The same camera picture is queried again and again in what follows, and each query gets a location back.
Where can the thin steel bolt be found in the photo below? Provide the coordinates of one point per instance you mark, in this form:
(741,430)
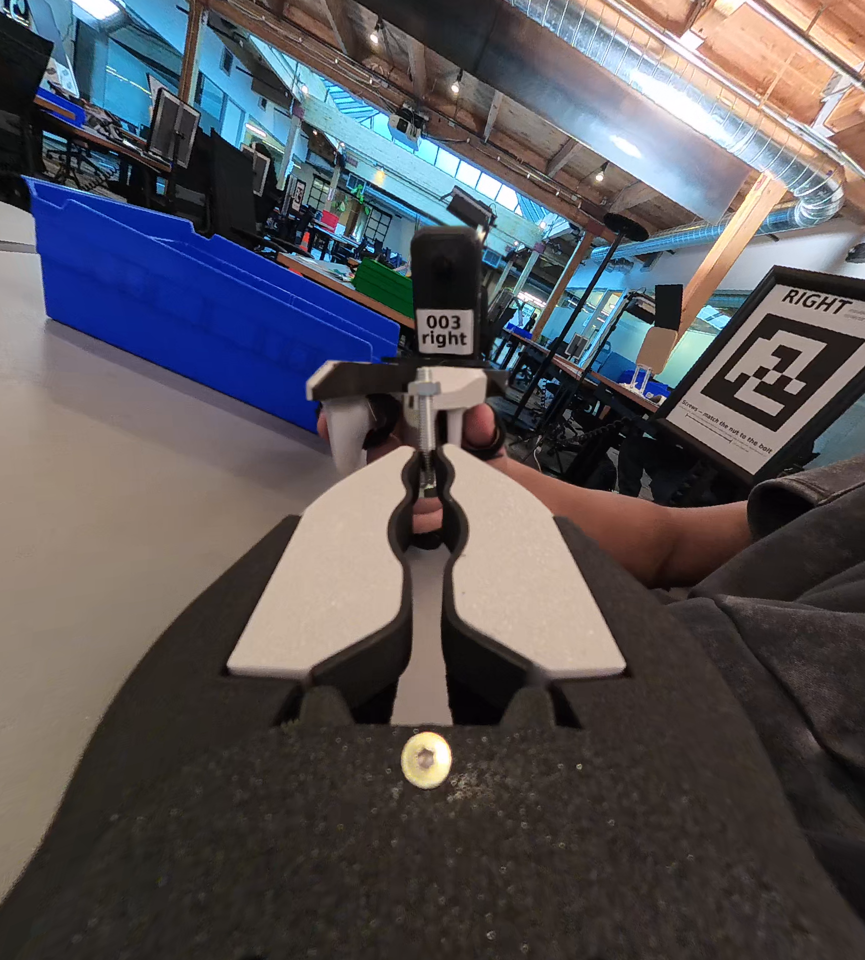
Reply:
(425,435)

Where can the wooden board stand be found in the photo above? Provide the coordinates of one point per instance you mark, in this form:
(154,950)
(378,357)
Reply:
(657,349)

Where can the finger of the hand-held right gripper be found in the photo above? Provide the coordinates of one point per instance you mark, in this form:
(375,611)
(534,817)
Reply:
(462,390)
(346,427)

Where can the black light stand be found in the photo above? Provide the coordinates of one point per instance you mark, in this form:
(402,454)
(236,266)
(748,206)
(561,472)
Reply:
(625,225)

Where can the grey desk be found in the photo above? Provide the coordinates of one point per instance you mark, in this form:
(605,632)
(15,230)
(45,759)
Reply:
(65,525)

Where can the black studio light panel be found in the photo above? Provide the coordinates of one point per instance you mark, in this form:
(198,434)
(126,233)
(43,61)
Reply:
(470,206)

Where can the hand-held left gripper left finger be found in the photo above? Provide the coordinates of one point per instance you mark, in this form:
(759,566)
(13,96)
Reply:
(320,592)

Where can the person's right hand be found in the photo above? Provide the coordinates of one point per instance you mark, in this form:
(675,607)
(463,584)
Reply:
(511,480)

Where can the small steel hex nut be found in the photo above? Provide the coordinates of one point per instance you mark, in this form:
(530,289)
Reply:
(423,388)

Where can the silver ceiling air duct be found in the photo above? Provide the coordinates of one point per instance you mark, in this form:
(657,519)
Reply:
(702,112)

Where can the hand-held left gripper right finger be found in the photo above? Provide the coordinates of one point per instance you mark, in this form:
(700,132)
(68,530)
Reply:
(537,592)

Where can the stack of green bins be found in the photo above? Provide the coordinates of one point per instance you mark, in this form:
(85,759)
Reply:
(384,289)

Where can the blue plastic bin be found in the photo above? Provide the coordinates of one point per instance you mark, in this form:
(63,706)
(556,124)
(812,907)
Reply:
(177,300)

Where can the person's right forearm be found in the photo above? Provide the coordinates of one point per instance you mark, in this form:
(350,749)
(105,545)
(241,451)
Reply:
(650,532)

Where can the wooden work table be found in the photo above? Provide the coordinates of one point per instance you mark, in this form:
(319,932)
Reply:
(320,274)

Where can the black computer monitor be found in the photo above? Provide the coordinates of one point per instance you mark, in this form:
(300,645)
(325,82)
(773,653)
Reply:
(174,124)

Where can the ceiling projector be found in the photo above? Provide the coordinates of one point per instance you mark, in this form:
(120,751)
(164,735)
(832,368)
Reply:
(408,121)

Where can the black framed marker poster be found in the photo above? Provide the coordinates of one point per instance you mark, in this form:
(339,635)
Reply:
(777,375)

